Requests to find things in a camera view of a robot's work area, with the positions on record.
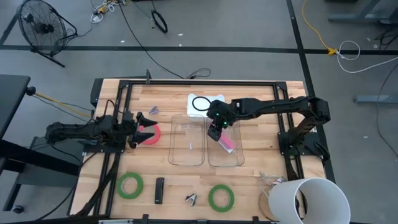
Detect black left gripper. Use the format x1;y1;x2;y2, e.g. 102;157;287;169
123;111;159;149

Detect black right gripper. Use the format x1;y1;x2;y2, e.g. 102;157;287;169
206;100;239;142

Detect pink tape roll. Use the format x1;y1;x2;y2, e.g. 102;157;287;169
138;124;162;146

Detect pink stapler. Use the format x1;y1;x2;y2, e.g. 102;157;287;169
216;129;236;154

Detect green tape roll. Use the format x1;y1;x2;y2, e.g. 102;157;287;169
208;184;235;213
116;172;144;200

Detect clear plastic bin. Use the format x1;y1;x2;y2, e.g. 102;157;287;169
205;116;246;168
167;113;206;167

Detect white plastic card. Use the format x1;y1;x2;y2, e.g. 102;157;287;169
187;93;226;118

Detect dark grey cross-shaped part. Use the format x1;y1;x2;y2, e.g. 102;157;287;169
185;193;198;207

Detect round wooden base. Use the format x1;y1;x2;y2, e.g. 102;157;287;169
257;192;276;221

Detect black floor fan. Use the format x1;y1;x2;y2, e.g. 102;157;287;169
17;0;78;68

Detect grey floor bar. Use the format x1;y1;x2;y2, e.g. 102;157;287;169
355;95;398;104

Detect grey desk foot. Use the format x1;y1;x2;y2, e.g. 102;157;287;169
328;0;398;25

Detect black cable loop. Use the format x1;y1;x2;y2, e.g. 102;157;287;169
192;96;213;112

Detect grey cable loop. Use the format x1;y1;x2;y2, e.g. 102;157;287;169
185;67;211;80

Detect long black floor cable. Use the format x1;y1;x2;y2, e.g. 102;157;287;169
118;0;185;80

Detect black ring on floor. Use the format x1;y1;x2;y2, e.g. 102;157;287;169
150;9;169;34

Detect yellow cable with black knob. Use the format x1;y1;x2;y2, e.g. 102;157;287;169
25;86;93;119

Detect white cable tangle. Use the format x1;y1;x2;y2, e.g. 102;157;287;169
90;0;128;24

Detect yellow extension cable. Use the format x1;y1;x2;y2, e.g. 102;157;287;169
302;0;338;56

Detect white power cable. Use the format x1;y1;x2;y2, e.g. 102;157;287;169
336;40;398;75

